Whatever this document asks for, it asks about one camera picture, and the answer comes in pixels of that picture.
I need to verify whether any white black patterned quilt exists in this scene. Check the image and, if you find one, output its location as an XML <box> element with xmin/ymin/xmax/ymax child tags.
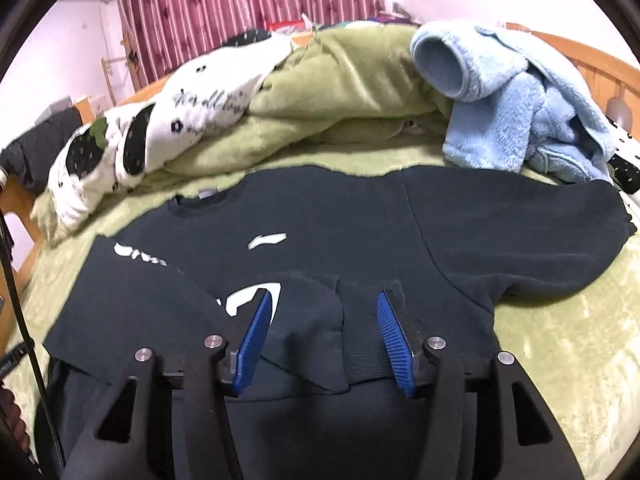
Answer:
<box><xmin>47</xmin><ymin>30</ymin><xmax>293</xmax><ymax>233</ymax></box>

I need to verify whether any green folded blanket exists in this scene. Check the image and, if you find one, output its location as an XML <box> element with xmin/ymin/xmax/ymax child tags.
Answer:
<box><xmin>170</xmin><ymin>22</ymin><xmax>453</xmax><ymax>181</ymax></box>

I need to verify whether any wooden rack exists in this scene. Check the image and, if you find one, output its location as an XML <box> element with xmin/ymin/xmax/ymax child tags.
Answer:
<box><xmin>101</xmin><ymin>32</ymin><xmax>143</xmax><ymax>101</ymax></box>

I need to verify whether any green fleece bed sheet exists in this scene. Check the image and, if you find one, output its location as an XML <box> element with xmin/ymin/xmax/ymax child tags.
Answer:
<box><xmin>10</xmin><ymin>152</ymin><xmax>640</xmax><ymax>480</ymax></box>

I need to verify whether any white black patterned pillow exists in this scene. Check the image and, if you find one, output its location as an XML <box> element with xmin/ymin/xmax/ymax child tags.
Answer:
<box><xmin>602</xmin><ymin>110</ymin><xmax>640</xmax><ymax>226</ymax></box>

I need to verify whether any black cable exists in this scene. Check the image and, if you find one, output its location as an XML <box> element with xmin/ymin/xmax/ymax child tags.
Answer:
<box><xmin>0</xmin><ymin>210</ymin><xmax>66</xmax><ymax>471</ymax></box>

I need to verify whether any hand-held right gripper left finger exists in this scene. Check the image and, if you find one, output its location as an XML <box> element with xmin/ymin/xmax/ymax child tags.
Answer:
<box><xmin>62</xmin><ymin>287</ymin><xmax>275</xmax><ymax>480</ymax></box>

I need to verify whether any light blue fleece garment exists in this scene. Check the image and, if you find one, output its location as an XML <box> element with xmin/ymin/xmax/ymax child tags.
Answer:
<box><xmin>410</xmin><ymin>20</ymin><xmax>618</xmax><ymax>186</ymax></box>

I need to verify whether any dark cloth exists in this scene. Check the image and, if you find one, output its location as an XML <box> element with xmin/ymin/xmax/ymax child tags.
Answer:
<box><xmin>0</xmin><ymin>107</ymin><xmax>83</xmax><ymax>193</ymax></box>

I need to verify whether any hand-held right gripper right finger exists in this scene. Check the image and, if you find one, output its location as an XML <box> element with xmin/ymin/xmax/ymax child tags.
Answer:
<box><xmin>375</xmin><ymin>289</ymin><xmax>586</xmax><ymax>480</ymax></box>

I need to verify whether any black sweatshirt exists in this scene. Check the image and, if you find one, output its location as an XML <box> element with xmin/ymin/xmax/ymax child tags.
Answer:
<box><xmin>32</xmin><ymin>165</ymin><xmax>638</xmax><ymax>480</ymax></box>

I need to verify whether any wooden headboard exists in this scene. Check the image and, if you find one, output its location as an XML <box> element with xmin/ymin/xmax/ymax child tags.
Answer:
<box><xmin>505</xmin><ymin>22</ymin><xmax>640</xmax><ymax>126</ymax></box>

